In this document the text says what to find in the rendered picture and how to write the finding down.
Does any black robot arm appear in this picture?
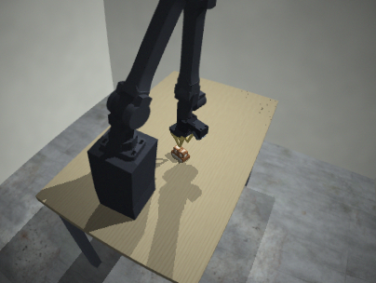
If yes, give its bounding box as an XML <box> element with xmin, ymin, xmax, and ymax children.
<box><xmin>100</xmin><ymin>0</ymin><xmax>217</xmax><ymax>161</ymax></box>

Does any brown cube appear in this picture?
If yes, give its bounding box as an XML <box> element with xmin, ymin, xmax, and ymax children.
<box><xmin>173</xmin><ymin>145</ymin><xmax>182</xmax><ymax>155</ymax></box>
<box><xmin>179</xmin><ymin>148</ymin><xmax>188</xmax><ymax>159</ymax></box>

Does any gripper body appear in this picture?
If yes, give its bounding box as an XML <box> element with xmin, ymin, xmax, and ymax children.
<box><xmin>169</xmin><ymin>116</ymin><xmax>192</xmax><ymax>138</ymax></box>

